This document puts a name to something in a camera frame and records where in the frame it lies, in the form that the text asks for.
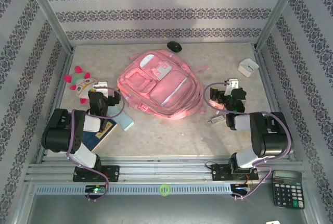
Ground black desk calculator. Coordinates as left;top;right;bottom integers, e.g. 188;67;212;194
272;170;305;210

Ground aluminium mounting rail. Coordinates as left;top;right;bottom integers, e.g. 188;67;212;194
24;156;305;184

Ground aluminium frame post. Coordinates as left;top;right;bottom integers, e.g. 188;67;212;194
253;0;305;50
22;0;76;53

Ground small controller circuit board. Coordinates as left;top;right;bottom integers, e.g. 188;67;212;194
230;184;251;193
85;185;107;195

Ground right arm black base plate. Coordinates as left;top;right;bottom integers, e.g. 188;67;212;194
211;164;260;182

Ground small silver metal clip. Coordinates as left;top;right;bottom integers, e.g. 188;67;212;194
207;114;226;125

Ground aluminium side rail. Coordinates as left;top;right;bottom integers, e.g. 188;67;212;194
36;51;75;165
253;49;297;161

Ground slotted grey cable tray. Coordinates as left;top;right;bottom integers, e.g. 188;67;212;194
35;184;233;196

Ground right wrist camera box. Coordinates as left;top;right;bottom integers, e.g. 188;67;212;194
224;78;240;90

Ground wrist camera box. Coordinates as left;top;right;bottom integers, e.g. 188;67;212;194
224;78;240;90
92;81;116;97

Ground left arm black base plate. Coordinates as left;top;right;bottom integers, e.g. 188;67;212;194
72;165;120;183

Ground white square alarm clock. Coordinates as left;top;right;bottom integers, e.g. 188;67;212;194
238;57;260;78

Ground black computer mouse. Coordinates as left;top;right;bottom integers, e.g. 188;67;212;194
166;41;182;53

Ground dark blue book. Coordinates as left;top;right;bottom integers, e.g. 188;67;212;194
82;119;118;153

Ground pink school backpack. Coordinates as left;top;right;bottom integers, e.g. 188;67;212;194
117;49;210;119

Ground green tape ring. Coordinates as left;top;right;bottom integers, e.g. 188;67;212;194
159;183;171;196

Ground round plush toy pink spikes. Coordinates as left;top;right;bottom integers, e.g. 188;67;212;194
63;65;105;105

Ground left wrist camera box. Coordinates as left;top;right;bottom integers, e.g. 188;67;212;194
92;81;116;97

